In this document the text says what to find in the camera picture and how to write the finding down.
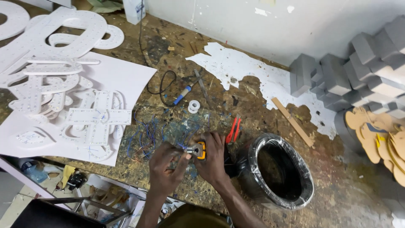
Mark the yellow cloth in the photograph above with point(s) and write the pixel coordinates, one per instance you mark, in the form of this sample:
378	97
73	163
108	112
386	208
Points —
68	174

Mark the black seat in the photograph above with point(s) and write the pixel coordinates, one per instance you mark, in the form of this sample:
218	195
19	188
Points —
53	217

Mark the person's olive trousers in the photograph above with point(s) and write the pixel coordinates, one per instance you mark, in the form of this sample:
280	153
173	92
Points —
193	218

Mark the red utility knife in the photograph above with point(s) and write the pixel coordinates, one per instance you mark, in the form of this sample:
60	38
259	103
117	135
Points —
233	129

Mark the clear plastic bottle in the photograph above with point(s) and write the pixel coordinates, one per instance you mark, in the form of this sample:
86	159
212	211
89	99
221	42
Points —
34	172

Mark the white board sheet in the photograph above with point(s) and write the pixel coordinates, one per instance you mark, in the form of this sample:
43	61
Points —
126	76

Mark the person's right hand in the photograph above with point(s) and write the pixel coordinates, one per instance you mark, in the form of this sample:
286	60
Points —
212	161

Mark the pile of white sign letters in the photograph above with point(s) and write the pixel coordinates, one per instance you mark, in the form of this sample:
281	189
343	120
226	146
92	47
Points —
60	72

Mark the white box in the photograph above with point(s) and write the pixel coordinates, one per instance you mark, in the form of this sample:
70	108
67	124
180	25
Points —
134	11

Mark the white solder spool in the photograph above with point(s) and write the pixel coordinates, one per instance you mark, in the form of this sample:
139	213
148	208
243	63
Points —
194	106

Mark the flat wooden strip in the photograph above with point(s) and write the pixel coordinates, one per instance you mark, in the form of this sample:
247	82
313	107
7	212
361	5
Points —
292	122

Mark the metal frame stool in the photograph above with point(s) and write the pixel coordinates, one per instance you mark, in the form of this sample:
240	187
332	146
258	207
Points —
104	210

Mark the person's right fingers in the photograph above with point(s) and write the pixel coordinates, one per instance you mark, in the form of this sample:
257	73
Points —
211	139

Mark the person's left hand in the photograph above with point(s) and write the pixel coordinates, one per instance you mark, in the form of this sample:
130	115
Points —
163	171

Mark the pile of wooden cutout shapes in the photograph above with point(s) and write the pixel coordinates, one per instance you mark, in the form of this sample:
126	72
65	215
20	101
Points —
376	139

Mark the thin metal strip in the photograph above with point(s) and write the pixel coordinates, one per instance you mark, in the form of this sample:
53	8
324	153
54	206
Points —
203	88

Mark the grey foam roll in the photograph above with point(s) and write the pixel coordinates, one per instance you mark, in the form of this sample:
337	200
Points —
346	133

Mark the stack of grey foam blocks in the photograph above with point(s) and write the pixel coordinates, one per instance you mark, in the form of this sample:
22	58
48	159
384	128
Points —
357	72

